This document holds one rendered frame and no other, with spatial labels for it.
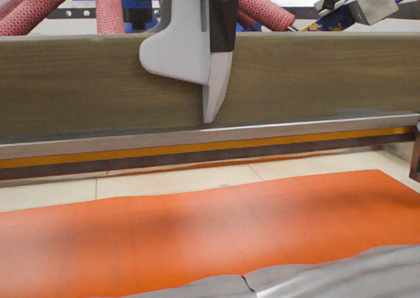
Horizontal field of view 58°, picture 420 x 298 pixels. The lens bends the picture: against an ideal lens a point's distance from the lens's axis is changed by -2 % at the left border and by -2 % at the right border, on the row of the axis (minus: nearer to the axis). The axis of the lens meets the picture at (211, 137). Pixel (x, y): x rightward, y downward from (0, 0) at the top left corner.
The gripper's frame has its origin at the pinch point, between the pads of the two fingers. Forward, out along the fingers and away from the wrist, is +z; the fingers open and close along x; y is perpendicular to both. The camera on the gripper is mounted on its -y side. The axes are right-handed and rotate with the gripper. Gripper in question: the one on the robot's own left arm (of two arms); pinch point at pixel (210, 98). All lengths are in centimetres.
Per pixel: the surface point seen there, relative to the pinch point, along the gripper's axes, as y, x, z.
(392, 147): -25.2, -8.6, 9.2
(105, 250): 8.7, 3.0, 10.0
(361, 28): -200, -261, 6
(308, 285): -3.4, 10.8, 9.7
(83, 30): 29, -408, 10
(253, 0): -25, -56, -9
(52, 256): 12.4, 2.8, 10.0
